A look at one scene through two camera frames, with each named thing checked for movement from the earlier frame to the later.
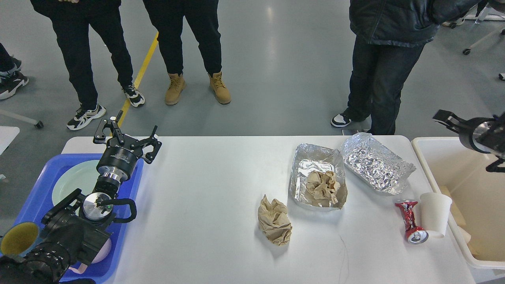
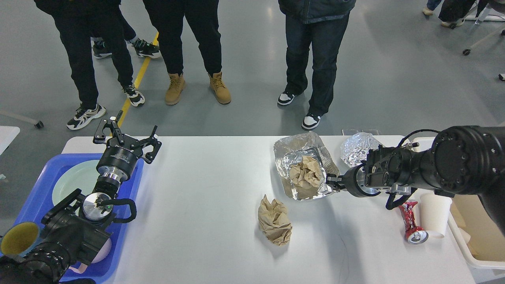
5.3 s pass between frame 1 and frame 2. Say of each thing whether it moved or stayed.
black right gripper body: moved
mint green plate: stayed
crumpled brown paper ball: stayed
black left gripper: stayed
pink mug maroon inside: stayed
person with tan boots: stayed
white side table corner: stayed
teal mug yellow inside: stayed
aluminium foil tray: moved
